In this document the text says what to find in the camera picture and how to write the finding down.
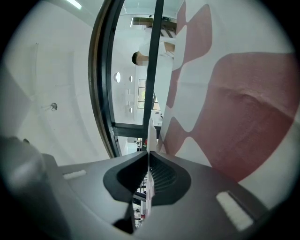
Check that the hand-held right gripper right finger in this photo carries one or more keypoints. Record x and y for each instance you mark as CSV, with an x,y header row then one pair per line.
x,y
199,211

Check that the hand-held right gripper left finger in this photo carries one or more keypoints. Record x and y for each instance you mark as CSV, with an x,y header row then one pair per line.
x,y
93,199

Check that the ceiling smoke detector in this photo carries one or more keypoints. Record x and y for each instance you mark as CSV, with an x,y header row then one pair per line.
x,y
54,106

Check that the pink white checkered cloth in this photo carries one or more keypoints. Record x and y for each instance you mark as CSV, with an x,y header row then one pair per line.
x,y
246,117

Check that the large paned window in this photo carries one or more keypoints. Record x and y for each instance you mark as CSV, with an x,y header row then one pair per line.
x,y
140,98

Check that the dark wooden metal railing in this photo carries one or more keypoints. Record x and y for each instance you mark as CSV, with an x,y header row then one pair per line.
x,y
151,70

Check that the ceiling strip light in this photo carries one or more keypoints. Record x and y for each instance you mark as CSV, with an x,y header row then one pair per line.
x,y
73,4

